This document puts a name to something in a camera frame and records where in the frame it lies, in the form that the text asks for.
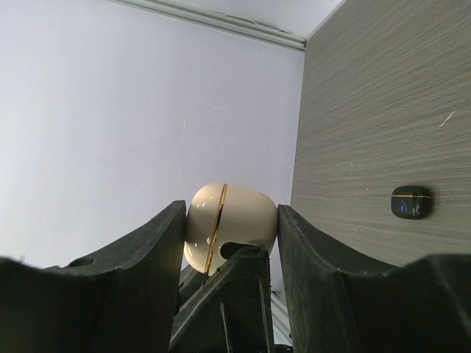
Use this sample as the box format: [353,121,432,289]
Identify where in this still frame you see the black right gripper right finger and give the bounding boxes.
[278,205,470,352]

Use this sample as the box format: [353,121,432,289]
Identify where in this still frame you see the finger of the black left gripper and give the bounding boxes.
[169,246,275,352]

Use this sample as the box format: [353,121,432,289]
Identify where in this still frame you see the black gold-trimmed earbud case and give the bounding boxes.
[391,185,434,220]

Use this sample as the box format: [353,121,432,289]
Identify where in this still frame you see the beige earbud charging case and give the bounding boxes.
[183,183,278,277]

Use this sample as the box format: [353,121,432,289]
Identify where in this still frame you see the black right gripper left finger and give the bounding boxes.
[1,201,186,352]

